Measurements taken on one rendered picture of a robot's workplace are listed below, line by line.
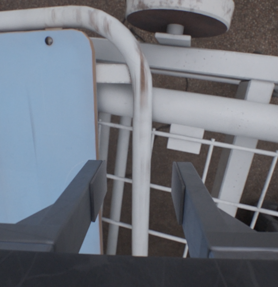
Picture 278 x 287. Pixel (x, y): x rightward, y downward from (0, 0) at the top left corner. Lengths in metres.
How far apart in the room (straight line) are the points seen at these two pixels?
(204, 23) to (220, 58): 0.06
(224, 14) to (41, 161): 0.27
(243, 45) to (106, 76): 0.58
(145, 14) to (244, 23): 0.56
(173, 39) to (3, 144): 0.25
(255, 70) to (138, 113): 0.16
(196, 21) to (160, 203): 0.73
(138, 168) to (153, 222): 0.69
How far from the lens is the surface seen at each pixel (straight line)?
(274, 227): 0.58
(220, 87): 0.75
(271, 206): 0.86
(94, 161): 0.16
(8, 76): 0.30
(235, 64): 0.30
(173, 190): 0.16
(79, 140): 0.26
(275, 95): 0.63
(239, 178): 0.33
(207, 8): 0.23
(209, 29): 0.28
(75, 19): 0.26
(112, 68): 0.25
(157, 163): 0.80
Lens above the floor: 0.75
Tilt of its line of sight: 70 degrees down
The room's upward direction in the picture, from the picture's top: 138 degrees counter-clockwise
